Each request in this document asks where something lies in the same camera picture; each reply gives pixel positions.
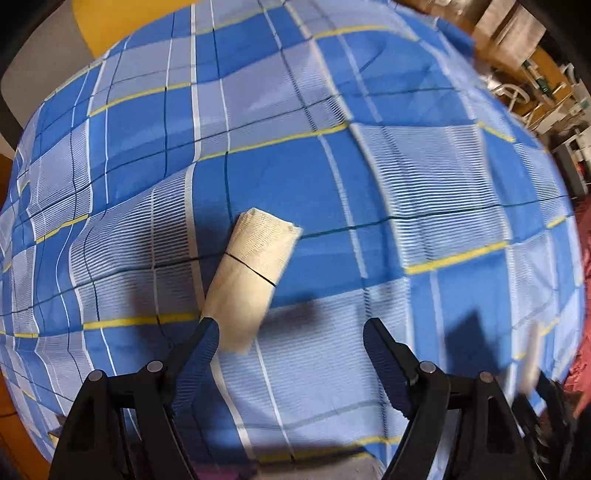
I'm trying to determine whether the white storage shelf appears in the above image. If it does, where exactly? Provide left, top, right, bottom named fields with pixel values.
left=551, top=129, right=591, bottom=195

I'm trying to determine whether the white cable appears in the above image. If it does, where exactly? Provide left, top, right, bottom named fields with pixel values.
left=485, top=80, right=532, bottom=112

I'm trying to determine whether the wooden desk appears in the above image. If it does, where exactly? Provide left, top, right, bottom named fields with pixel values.
left=392, top=0, right=578, bottom=121

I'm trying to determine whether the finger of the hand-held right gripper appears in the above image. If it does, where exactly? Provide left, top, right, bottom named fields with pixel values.
left=538, top=376, right=576, bottom=445

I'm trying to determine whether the orange wooden wardrobe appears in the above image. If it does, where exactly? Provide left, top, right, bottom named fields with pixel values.
left=0, top=378, right=47, bottom=462

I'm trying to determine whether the beige cloth black band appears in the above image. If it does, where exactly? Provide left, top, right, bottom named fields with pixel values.
left=200, top=208, right=303, bottom=356

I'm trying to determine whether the pink patterned cloth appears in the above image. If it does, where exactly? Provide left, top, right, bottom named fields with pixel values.
left=567, top=244, right=591, bottom=411

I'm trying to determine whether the cluttered side table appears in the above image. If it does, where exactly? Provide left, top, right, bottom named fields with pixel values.
left=522, top=55, right=591, bottom=134

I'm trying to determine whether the striped beige curtain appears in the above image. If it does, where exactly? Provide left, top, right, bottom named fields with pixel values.
left=471, top=0, right=546, bottom=56

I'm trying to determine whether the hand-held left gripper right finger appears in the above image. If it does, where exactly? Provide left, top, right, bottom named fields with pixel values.
left=362, top=318, right=548, bottom=480

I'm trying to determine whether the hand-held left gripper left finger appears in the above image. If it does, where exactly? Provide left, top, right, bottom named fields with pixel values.
left=48, top=315, right=221, bottom=480

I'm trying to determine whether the grey yellow blue sofa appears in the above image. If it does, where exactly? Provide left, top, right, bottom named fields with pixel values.
left=0, top=0, right=259, bottom=93

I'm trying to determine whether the black rolled mat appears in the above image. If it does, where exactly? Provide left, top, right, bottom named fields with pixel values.
left=0, top=88, right=24, bottom=148

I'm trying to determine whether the blue plaid bedsheet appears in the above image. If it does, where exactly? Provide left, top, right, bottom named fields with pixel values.
left=0, top=0, right=585, bottom=467

